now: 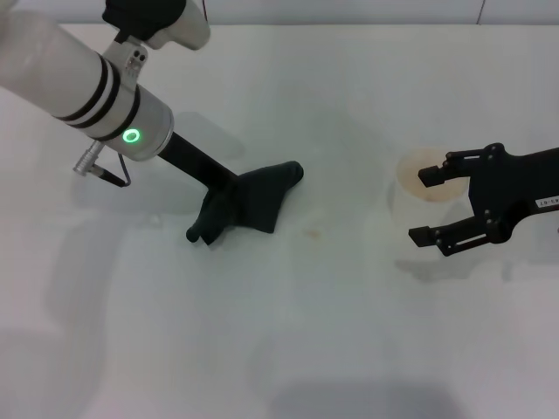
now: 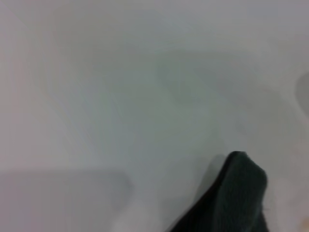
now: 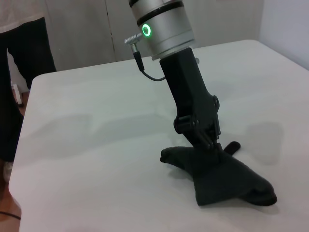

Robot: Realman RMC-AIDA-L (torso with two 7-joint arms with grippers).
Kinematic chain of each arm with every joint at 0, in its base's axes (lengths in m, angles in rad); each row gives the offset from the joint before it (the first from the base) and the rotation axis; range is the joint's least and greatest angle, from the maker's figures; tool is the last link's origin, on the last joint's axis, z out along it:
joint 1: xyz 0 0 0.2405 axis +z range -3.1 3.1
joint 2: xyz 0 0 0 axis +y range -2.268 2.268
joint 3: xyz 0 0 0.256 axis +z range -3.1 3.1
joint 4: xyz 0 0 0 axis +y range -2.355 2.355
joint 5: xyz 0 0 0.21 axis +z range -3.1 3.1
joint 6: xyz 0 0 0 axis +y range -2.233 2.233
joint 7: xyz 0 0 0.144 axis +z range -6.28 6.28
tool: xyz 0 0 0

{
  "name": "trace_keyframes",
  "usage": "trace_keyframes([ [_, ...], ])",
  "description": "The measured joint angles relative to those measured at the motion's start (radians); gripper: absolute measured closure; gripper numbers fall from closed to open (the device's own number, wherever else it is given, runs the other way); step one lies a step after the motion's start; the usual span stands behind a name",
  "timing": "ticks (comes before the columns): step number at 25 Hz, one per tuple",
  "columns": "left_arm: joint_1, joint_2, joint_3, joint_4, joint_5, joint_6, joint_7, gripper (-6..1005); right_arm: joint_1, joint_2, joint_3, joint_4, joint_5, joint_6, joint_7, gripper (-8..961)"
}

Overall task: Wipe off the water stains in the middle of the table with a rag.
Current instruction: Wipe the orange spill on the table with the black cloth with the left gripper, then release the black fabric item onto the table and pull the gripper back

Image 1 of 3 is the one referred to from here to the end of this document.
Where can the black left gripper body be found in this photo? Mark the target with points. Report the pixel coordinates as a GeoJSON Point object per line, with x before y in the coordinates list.
{"type": "Point", "coordinates": [196, 163]}

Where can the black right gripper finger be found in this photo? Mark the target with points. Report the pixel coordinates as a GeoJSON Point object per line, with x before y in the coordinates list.
{"type": "Point", "coordinates": [458, 235]}
{"type": "Point", "coordinates": [432, 176]}

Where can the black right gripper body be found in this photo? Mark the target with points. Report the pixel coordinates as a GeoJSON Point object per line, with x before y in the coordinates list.
{"type": "Point", "coordinates": [515, 183]}

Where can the white paper cup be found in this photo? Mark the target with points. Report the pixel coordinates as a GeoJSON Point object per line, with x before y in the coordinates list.
{"type": "Point", "coordinates": [406, 205]}

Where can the dark blue rag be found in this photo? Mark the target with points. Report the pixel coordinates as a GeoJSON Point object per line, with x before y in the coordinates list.
{"type": "Point", "coordinates": [253, 201]}

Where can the orange brown liquid stain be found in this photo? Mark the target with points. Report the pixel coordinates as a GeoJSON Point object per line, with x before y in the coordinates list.
{"type": "Point", "coordinates": [312, 234]}

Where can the left wrist camera housing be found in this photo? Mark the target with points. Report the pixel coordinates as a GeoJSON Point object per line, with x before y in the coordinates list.
{"type": "Point", "coordinates": [157, 19]}

